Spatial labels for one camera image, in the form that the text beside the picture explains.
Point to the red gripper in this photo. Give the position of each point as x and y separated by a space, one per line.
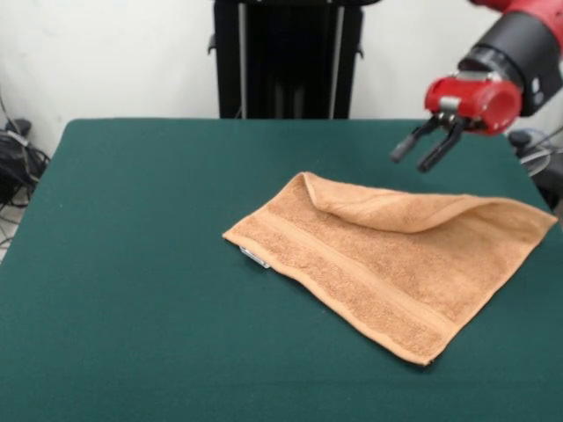
479 105

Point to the tan terry towel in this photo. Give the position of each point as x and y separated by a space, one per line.
374 264

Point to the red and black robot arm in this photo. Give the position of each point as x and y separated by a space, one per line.
523 48

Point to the dark green table cloth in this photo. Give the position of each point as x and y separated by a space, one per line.
132 264

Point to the black pedestal foot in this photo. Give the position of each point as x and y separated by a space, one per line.
19 126
520 138

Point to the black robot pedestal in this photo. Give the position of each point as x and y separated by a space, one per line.
286 66

